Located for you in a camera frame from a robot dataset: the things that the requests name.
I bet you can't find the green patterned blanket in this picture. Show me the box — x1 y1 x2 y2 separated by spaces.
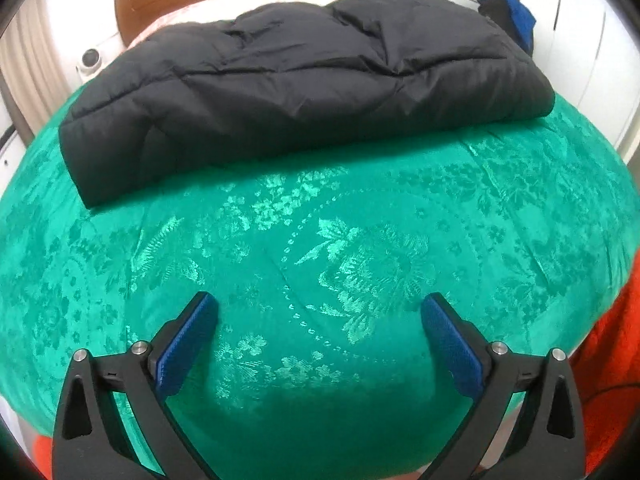
0 85 640 480

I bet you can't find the blue garment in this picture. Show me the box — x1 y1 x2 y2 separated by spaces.
477 0 537 56

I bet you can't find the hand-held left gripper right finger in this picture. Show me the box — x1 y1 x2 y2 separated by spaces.
420 294 586 480

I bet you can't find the black quilted duvet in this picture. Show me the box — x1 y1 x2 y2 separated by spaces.
58 0 557 209

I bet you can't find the beige curtain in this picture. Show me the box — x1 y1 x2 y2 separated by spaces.
0 7 68 131

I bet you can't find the orange blanket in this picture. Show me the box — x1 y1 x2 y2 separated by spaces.
32 250 640 478

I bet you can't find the white drawer cabinet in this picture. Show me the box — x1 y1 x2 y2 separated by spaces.
0 110 33 196

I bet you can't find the small white fan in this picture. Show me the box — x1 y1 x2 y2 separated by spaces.
76 47 106 78

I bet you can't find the white wardrobe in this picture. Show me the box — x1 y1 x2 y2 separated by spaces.
525 0 640 151

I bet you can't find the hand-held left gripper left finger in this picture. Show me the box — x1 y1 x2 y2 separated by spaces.
51 291 221 480

